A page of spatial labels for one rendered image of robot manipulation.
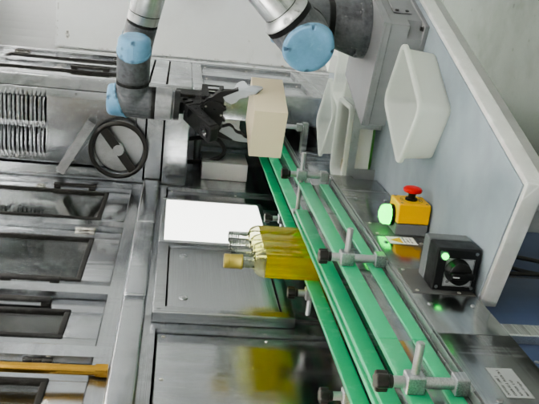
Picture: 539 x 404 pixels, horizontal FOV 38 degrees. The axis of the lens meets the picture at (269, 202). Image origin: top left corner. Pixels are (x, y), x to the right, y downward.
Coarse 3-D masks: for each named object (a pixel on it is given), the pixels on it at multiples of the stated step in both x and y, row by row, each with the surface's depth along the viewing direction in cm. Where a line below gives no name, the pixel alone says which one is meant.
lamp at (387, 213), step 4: (384, 204) 164; (388, 204) 164; (392, 204) 164; (380, 208) 164; (384, 208) 163; (388, 208) 163; (392, 208) 163; (380, 212) 164; (384, 212) 163; (388, 212) 163; (392, 212) 163; (380, 216) 164; (384, 216) 163; (388, 216) 163; (392, 216) 163; (380, 220) 164; (384, 220) 163; (388, 220) 163; (392, 220) 163
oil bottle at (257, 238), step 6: (258, 234) 194; (264, 234) 194; (270, 234) 195; (252, 240) 191; (258, 240) 190; (264, 240) 190; (270, 240) 190; (276, 240) 191; (282, 240) 191; (288, 240) 191; (294, 240) 192; (300, 240) 192; (252, 246) 190
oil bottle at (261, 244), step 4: (256, 244) 187; (260, 244) 186; (264, 244) 187; (268, 244) 187; (272, 244) 187; (276, 244) 187; (280, 244) 188; (284, 244) 188; (288, 244) 188; (292, 244) 189; (296, 244) 189; (300, 244) 189; (304, 244) 190; (252, 248) 187; (256, 248) 185; (260, 248) 185; (272, 248) 185; (276, 248) 185; (280, 248) 185; (284, 248) 185; (288, 248) 186; (292, 248) 186; (296, 248) 186; (300, 248) 187; (304, 248) 187; (252, 252) 186; (252, 256) 186
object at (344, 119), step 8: (344, 104) 212; (344, 112) 221; (352, 112) 205; (336, 120) 221; (344, 120) 221; (352, 120) 206; (336, 128) 222; (344, 128) 222; (336, 136) 223; (344, 136) 223; (336, 144) 223; (344, 144) 223; (336, 152) 224; (344, 152) 208; (336, 160) 225; (344, 160) 208; (336, 168) 225; (344, 168) 209
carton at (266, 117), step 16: (256, 80) 183; (272, 80) 184; (256, 96) 177; (272, 96) 178; (256, 112) 172; (272, 112) 172; (256, 128) 174; (272, 128) 175; (256, 144) 177; (272, 144) 177
